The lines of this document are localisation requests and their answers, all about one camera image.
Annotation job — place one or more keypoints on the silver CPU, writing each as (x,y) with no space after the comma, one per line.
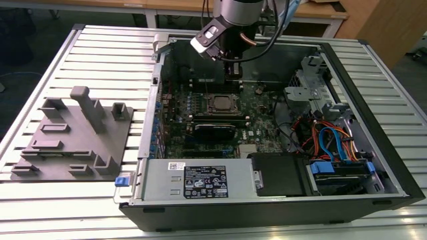
(223,103)

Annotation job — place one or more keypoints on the black RAM slot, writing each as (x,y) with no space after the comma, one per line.
(216,90)
(216,116)
(216,121)
(216,85)

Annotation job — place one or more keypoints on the CPU socket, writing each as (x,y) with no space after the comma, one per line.
(207,112)

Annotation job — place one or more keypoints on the black expansion slot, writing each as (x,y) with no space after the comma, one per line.
(203,154)

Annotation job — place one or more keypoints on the green motherboard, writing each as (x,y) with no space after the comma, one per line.
(263,112)

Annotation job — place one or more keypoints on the grey metal drive cage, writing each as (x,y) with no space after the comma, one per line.
(298,100)

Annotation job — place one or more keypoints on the black graphics card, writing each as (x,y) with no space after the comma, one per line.
(214,132)

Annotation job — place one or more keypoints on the silver chipset heatsink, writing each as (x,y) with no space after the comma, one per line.
(248,148)

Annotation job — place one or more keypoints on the wooden cabinet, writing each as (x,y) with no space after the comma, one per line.
(394,25)

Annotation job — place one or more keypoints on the black plastic shroud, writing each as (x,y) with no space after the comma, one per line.
(280,175)

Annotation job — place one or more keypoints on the office chair base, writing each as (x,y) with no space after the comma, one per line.
(418,53)

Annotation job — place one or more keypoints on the hard disk in blue carrier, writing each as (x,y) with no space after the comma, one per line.
(322,167)

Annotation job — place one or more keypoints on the silver power supply unit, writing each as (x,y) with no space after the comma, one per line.
(156,180)

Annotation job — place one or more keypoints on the grey parts rack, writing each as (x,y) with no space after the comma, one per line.
(80,140)

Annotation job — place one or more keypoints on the blue case latch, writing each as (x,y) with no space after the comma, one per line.
(120,181)

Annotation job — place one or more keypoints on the black PC case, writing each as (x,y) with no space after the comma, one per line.
(234,217)

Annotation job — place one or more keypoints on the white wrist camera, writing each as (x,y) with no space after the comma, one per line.
(200,46)

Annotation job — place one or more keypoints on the grey case bracket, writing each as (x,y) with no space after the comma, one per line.
(160,40)

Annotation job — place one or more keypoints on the wooden desk white frame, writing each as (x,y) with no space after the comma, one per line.
(83,7)
(336,15)

